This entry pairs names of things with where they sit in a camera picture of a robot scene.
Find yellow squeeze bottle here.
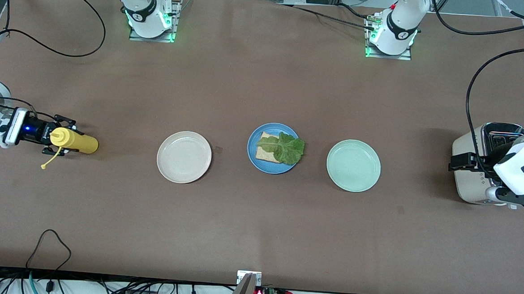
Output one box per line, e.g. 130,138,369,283
40,126,100,173

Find green lettuce leaf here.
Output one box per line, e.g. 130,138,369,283
255,130,307,167

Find white bread slice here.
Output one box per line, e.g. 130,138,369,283
255,131,290,165

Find pale green plate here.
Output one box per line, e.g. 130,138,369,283
325,138,383,194

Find beige plate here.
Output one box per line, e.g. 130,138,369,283
155,129,213,185

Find blue plate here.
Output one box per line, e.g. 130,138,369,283
245,121,301,176

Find cream and chrome toaster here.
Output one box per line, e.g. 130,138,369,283
448,120,524,209

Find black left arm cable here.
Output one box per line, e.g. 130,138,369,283
422,0,524,180

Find thin black looped cable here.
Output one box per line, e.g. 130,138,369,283
26,228,73,273

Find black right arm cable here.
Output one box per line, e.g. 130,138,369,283
0,0,108,65

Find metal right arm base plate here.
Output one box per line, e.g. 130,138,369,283
129,0,183,44

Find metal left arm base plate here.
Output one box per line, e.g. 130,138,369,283
365,16,415,61

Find black cable to arm base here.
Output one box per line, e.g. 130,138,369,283
277,2,378,30

